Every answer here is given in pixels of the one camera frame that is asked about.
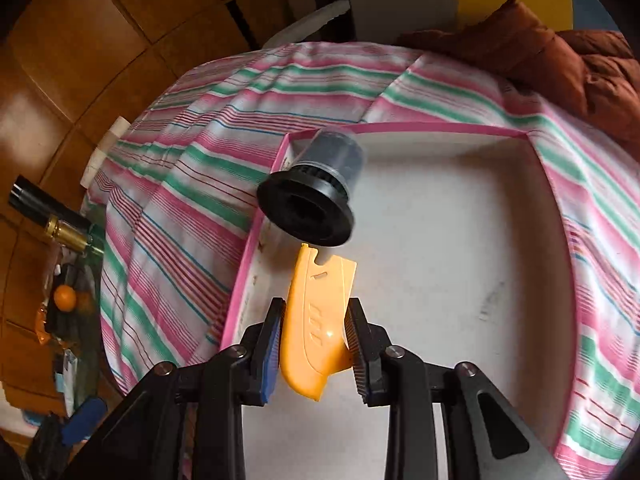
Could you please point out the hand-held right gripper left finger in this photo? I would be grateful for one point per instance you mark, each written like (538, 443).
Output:
(267, 360)

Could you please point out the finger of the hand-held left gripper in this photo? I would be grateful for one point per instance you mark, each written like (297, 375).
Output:
(82, 420)

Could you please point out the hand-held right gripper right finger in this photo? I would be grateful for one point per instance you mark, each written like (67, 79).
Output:
(357, 355)

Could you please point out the yellow plastic cover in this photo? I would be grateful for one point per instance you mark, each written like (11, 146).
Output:
(310, 320)

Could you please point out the white tray with pink rim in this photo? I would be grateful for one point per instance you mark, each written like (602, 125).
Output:
(450, 260)

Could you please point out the black plastic cylinder cap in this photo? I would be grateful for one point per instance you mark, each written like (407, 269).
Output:
(305, 210)

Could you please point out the glass side table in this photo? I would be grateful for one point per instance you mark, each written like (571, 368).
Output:
(85, 340)

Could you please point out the orange wrapper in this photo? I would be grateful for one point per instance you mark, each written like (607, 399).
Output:
(42, 325)

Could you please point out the small orange ball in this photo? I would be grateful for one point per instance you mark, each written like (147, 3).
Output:
(65, 297)

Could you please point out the pink green striped bedsheet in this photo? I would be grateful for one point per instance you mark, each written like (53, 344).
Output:
(200, 160)

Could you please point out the black tube with brass fitting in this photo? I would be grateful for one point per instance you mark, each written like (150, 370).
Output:
(30, 200)

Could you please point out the white plastic armrest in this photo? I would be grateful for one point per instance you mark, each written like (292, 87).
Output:
(310, 22)

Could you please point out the brown down jacket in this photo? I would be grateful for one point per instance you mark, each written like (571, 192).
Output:
(550, 60)

